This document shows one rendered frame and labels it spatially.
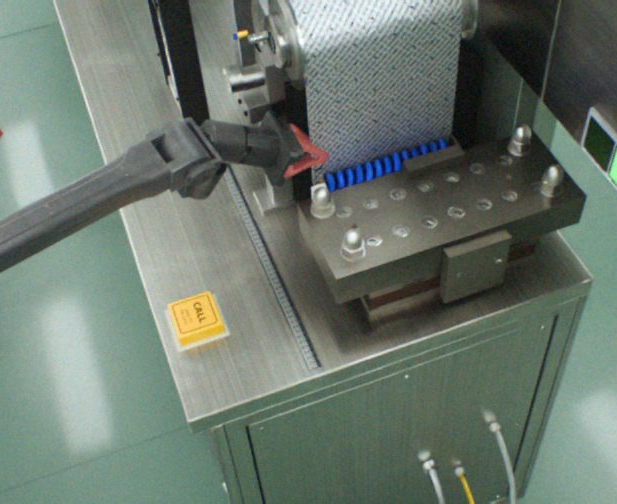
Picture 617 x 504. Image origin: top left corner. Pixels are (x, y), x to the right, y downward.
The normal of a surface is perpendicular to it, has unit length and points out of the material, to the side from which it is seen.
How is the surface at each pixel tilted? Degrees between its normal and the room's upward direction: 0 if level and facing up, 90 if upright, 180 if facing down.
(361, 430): 90
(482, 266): 90
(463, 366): 90
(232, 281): 0
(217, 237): 0
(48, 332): 0
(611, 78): 90
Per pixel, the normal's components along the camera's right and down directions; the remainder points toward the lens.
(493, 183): -0.06, -0.64
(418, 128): 0.35, 0.70
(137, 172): 0.16, -0.40
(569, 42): -0.94, 0.30
